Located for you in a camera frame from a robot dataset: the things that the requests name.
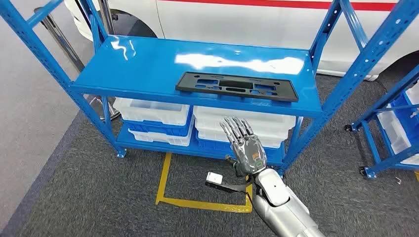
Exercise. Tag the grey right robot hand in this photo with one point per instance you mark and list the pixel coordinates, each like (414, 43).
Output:
(248, 153)

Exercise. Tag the black plastic plate frame part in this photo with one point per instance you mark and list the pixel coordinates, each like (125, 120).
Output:
(196, 80)

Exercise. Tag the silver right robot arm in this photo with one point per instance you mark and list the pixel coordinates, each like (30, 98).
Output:
(281, 209)

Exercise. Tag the blue metal shelf rack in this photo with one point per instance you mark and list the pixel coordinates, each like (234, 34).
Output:
(147, 65)

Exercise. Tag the clear plastic bin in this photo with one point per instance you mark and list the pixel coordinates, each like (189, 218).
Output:
(150, 111)
(414, 95)
(157, 138)
(209, 132)
(255, 117)
(394, 134)

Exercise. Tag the blue plastic bin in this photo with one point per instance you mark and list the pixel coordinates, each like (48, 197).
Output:
(212, 145)
(157, 129)
(407, 121)

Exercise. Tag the blue metal rack on casters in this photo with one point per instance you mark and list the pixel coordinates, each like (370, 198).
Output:
(373, 144)

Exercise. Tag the white car with red stripe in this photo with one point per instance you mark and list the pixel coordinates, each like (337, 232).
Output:
(229, 19)

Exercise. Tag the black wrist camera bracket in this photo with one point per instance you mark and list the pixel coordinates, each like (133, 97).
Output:
(229, 188)

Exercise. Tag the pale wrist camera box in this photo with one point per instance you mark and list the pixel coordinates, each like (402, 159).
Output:
(214, 178)

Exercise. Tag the chrome stanchion post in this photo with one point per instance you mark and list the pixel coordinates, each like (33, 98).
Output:
(106, 16)
(59, 36)

